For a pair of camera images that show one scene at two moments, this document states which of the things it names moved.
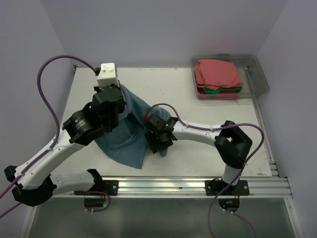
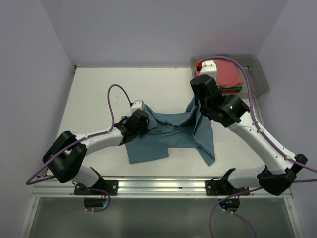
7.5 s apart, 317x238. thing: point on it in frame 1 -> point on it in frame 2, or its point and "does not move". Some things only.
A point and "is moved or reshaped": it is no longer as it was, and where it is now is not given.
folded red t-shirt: (200, 91) does not move
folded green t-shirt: (208, 90) does not move
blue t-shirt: (126, 144) is moved or reshaped
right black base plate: (214, 188) does not move
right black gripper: (154, 145) -> (196, 101)
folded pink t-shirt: (217, 74) does not move
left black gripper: (123, 101) -> (145, 129)
